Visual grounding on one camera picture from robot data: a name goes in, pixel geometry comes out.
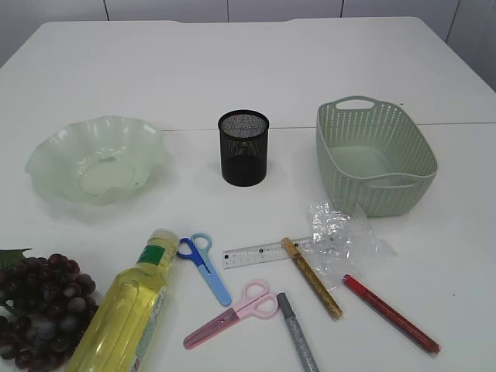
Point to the clear plastic ruler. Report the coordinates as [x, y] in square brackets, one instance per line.
[251, 255]

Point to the black mesh pen holder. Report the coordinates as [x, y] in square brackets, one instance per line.
[243, 138]

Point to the gold glitter pen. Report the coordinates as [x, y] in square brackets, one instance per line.
[313, 281]

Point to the blue scissors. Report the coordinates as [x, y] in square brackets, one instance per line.
[199, 245]

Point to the pink scissors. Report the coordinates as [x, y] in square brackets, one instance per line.
[257, 300]

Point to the red glitter pen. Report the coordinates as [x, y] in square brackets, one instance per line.
[388, 313]

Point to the yellow oil bottle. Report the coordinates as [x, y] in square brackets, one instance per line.
[123, 327]

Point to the pale green wavy plate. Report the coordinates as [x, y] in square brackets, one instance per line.
[98, 161]

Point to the purple grape bunch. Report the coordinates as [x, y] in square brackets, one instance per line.
[47, 304]

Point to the green plastic basket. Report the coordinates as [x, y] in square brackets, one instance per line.
[375, 158]

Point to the clear plastic sheet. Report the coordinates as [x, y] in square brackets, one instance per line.
[343, 243]

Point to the silver glitter pen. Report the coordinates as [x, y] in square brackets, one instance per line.
[297, 336]

